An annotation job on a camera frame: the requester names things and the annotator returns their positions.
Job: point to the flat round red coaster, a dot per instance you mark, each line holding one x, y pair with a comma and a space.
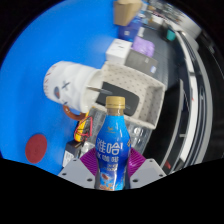
36, 148

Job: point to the small white box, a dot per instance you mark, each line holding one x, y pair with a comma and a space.
118, 50

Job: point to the blue drink bottle gold cap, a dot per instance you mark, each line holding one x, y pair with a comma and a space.
112, 150

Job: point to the white perforated tray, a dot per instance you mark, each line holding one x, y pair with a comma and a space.
133, 78

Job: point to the black box with white label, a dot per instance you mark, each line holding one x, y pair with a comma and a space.
71, 151

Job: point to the black wall shelf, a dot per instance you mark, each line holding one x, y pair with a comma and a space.
173, 133

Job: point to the black rectangular device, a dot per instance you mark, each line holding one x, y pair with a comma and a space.
130, 100

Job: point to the dark grey flat box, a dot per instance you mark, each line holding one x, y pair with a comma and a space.
141, 62

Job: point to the blue box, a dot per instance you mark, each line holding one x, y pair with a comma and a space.
128, 30

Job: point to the white spoon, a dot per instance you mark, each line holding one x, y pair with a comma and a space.
95, 89

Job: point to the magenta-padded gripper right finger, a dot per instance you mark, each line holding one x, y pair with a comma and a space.
148, 170

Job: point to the small brown cardboard box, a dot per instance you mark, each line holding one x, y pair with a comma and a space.
126, 13

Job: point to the yellow multimeter with red leads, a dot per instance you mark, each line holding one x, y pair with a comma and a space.
81, 131

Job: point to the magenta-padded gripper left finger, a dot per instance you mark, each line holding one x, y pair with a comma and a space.
76, 170

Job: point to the purple bag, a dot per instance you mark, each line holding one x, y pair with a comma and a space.
144, 46

